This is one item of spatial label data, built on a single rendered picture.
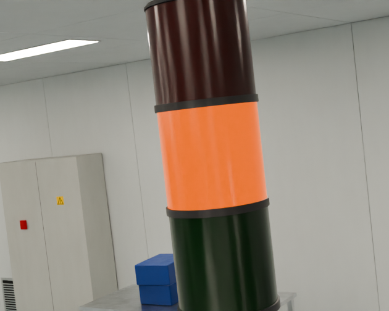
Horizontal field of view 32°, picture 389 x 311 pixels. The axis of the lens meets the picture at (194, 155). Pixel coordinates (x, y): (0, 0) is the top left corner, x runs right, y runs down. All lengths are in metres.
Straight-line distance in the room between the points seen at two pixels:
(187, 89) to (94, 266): 7.02
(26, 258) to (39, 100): 1.79
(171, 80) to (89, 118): 7.21
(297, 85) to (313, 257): 1.55
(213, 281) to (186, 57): 0.10
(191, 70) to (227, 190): 0.06
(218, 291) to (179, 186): 0.05
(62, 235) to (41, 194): 0.51
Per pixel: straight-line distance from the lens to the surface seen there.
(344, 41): 5.98
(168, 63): 0.32
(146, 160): 7.08
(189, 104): 0.31
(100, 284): 7.40
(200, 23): 0.31
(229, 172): 0.31
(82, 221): 7.20
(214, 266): 0.32
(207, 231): 0.31
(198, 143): 0.31
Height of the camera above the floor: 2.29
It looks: 3 degrees down
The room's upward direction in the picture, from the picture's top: 6 degrees counter-clockwise
